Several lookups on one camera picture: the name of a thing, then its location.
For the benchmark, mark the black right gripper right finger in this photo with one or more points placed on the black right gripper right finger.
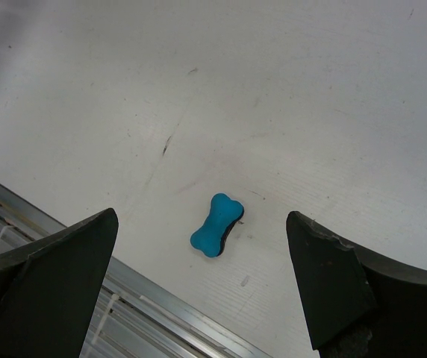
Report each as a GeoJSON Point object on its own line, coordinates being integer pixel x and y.
{"type": "Point", "coordinates": [356, 302]}

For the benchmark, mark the white zip tie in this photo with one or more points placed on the white zip tie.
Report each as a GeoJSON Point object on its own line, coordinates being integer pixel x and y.
{"type": "Point", "coordinates": [100, 319]}

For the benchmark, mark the blue bone-shaped whiteboard eraser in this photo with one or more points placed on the blue bone-shaped whiteboard eraser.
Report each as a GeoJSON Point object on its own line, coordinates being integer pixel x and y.
{"type": "Point", "coordinates": [223, 214]}

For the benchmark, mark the aluminium table edge rail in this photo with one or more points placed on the aluminium table edge rail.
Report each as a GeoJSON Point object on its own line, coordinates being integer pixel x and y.
{"type": "Point", "coordinates": [146, 321]}

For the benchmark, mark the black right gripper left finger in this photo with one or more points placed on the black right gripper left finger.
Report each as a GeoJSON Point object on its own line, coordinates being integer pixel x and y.
{"type": "Point", "coordinates": [49, 288]}

